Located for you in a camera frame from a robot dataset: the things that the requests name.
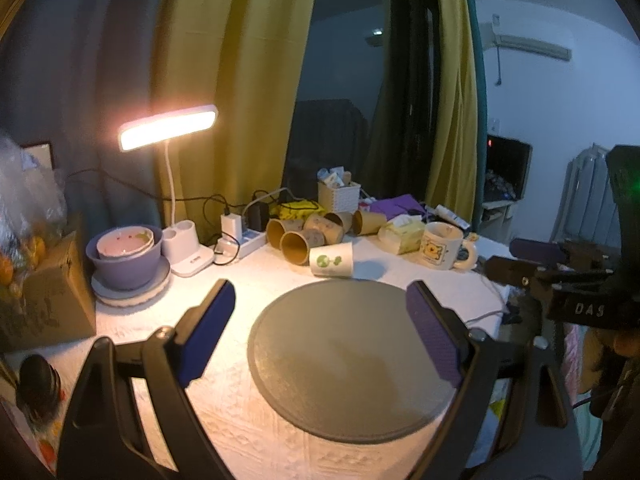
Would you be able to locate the clear plastic bag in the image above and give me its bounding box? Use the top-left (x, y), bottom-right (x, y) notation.
top-left (1, 134), bottom-right (67, 306)

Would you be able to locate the yellow curtain right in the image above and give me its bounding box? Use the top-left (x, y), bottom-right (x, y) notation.
top-left (426, 0), bottom-right (478, 221)

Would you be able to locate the purple cloth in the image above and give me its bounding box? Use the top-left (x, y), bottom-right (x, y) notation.
top-left (369, 194), bottom-right (426, 220)

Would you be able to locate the dark round object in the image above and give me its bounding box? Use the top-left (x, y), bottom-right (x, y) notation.
top-left (16, 354), bottom-right (62, 426)

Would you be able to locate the yellow tissue pack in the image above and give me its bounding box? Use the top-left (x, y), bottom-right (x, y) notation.
top-left (378, 214), bottom-right (425, 255)

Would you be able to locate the black power adapter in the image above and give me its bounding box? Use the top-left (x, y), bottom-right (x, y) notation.
top-left (246, 202), bottom-right (270, 232)

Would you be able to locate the white desk lamp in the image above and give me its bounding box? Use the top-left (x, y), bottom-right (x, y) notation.
top-left (117, 103), bottom-right (220, 279)

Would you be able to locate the purple bowl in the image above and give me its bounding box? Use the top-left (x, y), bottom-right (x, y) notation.
top-left (86, 224), bottom-right (162, 290)

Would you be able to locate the cardboard box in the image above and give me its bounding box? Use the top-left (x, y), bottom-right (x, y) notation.
top-left (1, 230), bottom-right (96, 352)

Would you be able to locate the white air conditioner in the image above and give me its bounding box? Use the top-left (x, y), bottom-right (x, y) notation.
top-left (480, 23), bottom-right (573, 62)

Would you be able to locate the brown paper cup front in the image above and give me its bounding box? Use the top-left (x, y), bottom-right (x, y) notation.
top-left (280, 229), bottom-right (326, 266)

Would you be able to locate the white tube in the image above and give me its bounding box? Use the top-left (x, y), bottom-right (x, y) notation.
top-left (435, 205), bottom-right (471, 232)

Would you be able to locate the yellow curtain left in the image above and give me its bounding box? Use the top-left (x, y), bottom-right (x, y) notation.
top-left (153, 0), bottom-right (314, 244)

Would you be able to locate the white charger plug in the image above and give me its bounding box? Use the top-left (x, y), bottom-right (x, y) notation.
top-left (220, 214), bottom-right (243, 242)

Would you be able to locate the yellow curtain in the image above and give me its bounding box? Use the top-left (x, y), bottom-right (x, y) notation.
top-left (153, 0), bottom-right (314, 244)
top-left (426, 0), bottom-right (478, 221)

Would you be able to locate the round grey mat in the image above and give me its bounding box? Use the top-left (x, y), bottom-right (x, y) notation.
top-left (247, 280), bottom-right (456, 444)

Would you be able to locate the brown paper cup right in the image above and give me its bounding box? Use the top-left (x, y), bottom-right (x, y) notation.
top-left (352, 210), bottom-right (387, 236)

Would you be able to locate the white power strip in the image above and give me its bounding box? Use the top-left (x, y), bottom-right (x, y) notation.
top-left (214, 229), bottom-right (266, 266)

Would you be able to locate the yellow bag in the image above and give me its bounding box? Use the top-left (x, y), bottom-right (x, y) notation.
top-left (269, 200), bottom-right (326, 220)

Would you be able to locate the pink inner bowl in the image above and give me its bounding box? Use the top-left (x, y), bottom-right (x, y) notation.
top-left (96, 226), bottom-right (154, 260)

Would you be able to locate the white radiator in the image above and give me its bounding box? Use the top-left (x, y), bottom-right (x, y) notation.
top-left (550, 144), bottom-right (620, 249)

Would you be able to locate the black television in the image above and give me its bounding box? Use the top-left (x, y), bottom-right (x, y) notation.
top-left (484, 134), bottom-right (533, 202)

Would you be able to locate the brown paper cup back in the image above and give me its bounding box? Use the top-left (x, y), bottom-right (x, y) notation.
top-left (304, 214), bottom-right (345, 245)

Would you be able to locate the white cup green print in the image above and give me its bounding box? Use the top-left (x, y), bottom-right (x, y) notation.
top-left (309, 243), bottom-right (354, 278)

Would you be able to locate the cream mug with cartoon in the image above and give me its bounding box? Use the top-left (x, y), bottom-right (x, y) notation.
top-left (419, 222), bottom-right (478, 271)

